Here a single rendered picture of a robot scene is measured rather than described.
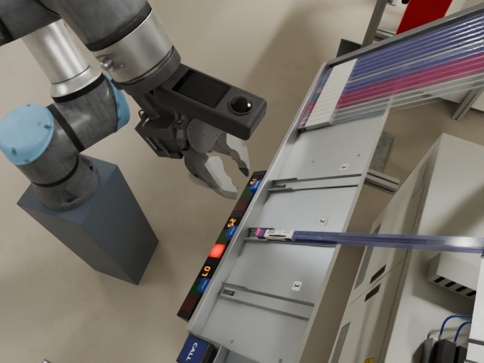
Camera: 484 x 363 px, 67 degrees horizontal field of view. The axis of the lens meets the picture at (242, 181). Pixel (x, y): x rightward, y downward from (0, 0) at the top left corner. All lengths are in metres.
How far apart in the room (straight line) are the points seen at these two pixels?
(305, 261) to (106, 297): 1.01
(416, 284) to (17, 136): 0.83
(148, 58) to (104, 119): 0.48
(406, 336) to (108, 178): 0.75
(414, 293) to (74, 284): 1.14
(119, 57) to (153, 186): 1.23
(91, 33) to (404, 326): 0.69
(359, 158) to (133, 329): 1.02
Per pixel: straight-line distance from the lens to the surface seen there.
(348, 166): 0.64
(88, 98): 0.83
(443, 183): 0.96
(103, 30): 0.38
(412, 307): 0.81
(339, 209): 0.59
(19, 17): 0.46
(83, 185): 0.94
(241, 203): 0.77
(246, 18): 2.29
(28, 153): 0.82
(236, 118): 0.38
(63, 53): 0.82
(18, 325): 1.57
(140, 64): 0.38
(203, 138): 0.43
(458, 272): 0.82
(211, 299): 0.64
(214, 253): 0.73
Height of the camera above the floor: 1.35
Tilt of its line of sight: 60 degrees down
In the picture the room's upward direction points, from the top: straight up
